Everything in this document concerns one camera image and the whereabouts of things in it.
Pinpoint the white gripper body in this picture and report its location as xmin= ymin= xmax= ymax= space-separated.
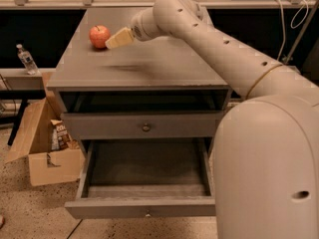
xmin=131 ymin=8 xmax=165 ymax=41

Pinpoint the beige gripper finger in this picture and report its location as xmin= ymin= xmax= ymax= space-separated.
xmin=105 ymin=27 xmax=135 ymax=49

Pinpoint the red apple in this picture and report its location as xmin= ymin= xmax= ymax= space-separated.
xmin=89 ymin=25 xmax=111 ymax=49

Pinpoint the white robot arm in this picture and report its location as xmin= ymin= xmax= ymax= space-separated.
xmin=106 ymin=0 xmax=319 ymax=239

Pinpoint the grey drawer cabinet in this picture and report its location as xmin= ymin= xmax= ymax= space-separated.
xmin=46 ymin=6 xmax=233 ymax=154

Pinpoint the open grey middle drawer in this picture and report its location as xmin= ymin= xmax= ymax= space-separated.
xmin=65 ymin=138 xmax=215 ymax=219

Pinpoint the clear plastic water bottle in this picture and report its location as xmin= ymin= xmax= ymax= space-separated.
xmin=16 ymin=44 xmax=38 ymax=75

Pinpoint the dark table leg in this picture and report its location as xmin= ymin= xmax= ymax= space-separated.
xmin=7 ymin=99 xmax=29 ymax=146

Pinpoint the brown snack bag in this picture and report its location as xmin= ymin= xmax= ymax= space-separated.
xmin=51 ymin=119 xmax=71 ymax=150

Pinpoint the open cardboard box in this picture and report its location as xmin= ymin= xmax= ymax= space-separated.
xmin=4 ymin=71 xmax=86 ymax=187

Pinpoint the white cable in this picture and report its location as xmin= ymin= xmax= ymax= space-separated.
xmin=272 ymin=0 xmax=310 ymax=62

